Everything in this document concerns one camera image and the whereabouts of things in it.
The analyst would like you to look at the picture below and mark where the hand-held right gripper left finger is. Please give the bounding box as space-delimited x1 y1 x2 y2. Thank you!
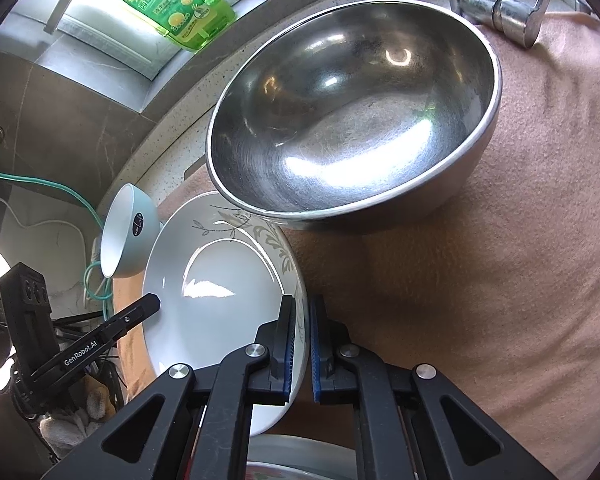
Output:
40 294 298 480

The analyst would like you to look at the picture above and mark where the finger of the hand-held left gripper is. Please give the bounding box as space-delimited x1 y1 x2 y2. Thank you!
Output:
102 294 162 343

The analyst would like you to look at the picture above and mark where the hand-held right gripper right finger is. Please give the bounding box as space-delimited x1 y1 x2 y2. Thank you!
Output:
307 294 561 480

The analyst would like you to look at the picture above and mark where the white plate grey leaf print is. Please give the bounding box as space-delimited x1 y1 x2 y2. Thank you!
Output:
141 191 308 436

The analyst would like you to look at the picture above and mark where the light blue ceramic bowl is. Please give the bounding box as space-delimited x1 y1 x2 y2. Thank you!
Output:
100 183 161 278

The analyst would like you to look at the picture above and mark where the person's left hand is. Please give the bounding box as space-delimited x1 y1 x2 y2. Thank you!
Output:
39 372 118 453

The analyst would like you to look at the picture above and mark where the pink towel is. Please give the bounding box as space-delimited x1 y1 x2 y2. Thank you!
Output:
185 10 600 480

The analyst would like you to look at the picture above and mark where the deep steel bowl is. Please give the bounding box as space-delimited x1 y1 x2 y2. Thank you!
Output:
206 0 503 233

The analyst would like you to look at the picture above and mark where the green dish soap bottle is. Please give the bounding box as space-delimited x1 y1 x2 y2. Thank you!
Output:
87 0 237 55

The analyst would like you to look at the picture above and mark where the chrome kitchen faucet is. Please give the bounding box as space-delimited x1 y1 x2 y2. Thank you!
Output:
437 0 556 50

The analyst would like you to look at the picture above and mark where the white power cable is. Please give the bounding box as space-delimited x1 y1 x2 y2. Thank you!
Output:
0 192 88 261

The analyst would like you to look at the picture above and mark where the teal power cable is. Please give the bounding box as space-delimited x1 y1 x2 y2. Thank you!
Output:
0 167 116 306

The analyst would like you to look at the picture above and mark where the white window frame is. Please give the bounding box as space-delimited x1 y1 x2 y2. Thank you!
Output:
45 0 251 81

